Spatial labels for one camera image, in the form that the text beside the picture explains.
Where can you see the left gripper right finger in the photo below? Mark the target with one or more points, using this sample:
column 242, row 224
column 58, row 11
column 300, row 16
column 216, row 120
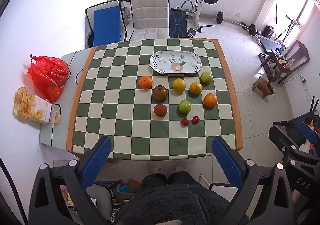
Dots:
column 275, row 204

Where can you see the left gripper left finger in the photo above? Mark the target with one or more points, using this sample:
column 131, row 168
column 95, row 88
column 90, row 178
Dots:
column 47, row 205

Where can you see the cherry tomato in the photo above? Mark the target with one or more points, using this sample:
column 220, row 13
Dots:
column 195, row 119
column 184, row 122

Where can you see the green apple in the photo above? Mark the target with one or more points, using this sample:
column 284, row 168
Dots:
column 206, row 77
column 184, row 106

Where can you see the yellow lemon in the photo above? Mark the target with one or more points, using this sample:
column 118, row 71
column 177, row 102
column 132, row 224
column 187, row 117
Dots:
column 195, row 88
column 179, row 85

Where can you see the dark red orange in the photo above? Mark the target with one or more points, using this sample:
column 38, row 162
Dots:
column 160, row 110

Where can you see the red apple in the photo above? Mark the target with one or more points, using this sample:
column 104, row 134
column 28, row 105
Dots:
column 160, row 92

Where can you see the small wooden stool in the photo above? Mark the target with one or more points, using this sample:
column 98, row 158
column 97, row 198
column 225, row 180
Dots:
column 264, row 87

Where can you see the dark wooden chair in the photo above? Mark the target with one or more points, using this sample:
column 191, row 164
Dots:
column 281, row 63

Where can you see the snack box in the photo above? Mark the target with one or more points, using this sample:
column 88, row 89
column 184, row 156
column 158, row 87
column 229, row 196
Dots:
column 31, row 107

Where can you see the red plastic bag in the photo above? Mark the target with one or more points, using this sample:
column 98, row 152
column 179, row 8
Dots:
column 49, row 75

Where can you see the green checkered tablecloth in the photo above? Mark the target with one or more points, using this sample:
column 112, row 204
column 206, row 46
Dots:
column 155, row 99

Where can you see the floor barbell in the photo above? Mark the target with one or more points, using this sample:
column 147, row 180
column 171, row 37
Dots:
column 252, row 29

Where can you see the floral oval plate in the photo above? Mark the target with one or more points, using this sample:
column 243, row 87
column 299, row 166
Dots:
column 175, row 62

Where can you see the black blue weight bench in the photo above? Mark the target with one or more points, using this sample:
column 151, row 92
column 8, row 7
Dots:
column 177, row 23

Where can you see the white padded chair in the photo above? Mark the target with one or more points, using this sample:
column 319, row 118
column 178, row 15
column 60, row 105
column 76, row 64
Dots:
column 150, row 19

